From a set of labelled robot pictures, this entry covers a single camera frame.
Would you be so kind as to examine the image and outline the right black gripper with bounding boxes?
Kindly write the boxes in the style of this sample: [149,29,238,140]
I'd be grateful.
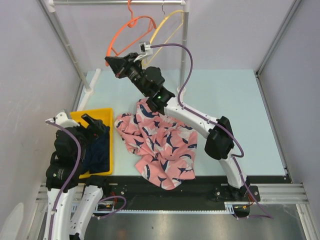
[105,53,150,97]

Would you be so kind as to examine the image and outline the navy blue shorts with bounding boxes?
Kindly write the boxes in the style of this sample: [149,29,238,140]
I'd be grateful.
[82,125,110,174]

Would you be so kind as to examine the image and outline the orange hanger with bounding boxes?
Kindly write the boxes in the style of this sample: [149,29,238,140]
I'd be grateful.
[105,0,157,57]

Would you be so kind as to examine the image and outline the pink patterned shorts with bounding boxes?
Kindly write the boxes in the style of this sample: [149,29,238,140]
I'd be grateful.
[114,98,198,191]

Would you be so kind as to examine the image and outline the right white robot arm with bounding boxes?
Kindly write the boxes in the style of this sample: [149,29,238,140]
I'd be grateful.
[105,52,249,201]

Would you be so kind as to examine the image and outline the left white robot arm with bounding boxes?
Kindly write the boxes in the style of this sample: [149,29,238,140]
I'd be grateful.
[43,111,111,240]

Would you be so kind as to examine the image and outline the yellow plastic bin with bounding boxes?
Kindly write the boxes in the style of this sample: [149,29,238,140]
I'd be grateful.
[70,108,114,180]

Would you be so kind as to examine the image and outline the metal clothes rack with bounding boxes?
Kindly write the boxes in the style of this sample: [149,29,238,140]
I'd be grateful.
[47,0,192,101]

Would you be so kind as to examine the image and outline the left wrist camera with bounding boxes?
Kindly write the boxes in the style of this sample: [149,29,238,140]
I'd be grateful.
[46,109,80,128]

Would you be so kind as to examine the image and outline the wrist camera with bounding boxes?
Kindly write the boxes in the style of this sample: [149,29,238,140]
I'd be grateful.
[46,109,80,128]
[134,41,153,62]

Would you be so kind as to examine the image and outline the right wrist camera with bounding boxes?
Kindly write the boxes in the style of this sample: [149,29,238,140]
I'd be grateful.
[134,41,153,62]

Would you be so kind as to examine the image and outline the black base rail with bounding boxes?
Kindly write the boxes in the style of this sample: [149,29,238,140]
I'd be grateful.
[77,174,260,218]

